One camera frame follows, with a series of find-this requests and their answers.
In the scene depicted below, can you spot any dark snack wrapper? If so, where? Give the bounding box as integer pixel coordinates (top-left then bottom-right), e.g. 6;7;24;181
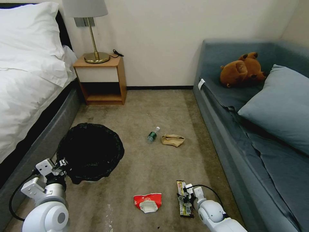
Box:
175;179;195;218

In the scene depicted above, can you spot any trash bin with black bag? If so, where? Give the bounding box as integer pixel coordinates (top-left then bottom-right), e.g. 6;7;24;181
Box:
56;122;126;185

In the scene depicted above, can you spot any grey bed base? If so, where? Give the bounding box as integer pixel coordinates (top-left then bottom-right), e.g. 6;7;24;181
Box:
0;80;81;229

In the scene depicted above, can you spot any red and white crumpled wrapper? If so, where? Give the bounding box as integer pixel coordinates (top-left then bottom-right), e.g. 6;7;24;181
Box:
133;192;163;215

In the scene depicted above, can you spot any crumpled brown paper bag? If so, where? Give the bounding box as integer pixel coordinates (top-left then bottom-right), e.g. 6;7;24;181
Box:
161;134;186;148

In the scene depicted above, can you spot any green plastic bottle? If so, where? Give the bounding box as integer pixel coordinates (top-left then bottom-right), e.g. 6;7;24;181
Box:
146;126;161;143

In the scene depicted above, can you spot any blue-grey sofa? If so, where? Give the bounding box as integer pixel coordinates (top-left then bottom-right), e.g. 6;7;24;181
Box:
193;38;309;232

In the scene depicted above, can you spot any white duvet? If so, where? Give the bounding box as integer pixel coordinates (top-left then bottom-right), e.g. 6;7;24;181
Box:
0;45;78;164

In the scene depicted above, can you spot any wooden nightstand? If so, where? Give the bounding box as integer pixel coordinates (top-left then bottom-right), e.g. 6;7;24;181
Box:
73;53;127;106

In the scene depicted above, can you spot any blue-grey cushion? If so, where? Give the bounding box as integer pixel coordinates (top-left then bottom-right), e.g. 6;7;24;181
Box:
237;63;309;157

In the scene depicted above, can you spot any brown plush toy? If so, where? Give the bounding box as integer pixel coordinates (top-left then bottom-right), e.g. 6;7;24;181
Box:
220;52;269;88

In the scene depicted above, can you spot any black headboard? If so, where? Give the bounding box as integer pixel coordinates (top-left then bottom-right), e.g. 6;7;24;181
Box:
55;10;74;52

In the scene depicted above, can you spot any white pillow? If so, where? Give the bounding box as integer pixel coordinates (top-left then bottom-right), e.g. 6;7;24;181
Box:
0;2;66;64

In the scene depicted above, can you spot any brass table lamp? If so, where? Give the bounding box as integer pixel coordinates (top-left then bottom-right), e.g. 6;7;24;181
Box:
61;0;111;64

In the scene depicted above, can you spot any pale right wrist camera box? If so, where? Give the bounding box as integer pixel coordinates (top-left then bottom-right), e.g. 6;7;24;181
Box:
192;186;206;204

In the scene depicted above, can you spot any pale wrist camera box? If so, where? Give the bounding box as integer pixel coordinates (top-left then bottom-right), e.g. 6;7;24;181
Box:
192;186;206;204
35;158;57;176

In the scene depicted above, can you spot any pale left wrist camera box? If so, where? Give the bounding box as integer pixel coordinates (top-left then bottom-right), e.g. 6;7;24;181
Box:
35;158;57;176

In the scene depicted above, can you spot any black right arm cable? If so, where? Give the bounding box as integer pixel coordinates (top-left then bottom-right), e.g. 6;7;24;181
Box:
192;184;230;219

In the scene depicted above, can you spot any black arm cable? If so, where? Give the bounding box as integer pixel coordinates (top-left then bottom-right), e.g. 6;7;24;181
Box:
8;169;41;222
192;184;230;219

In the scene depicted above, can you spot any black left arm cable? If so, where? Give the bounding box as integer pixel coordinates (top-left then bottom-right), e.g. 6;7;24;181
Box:
8;169;41;222

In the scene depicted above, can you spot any black cable with plug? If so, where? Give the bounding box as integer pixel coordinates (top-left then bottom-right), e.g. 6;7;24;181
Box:
109;49;125;59

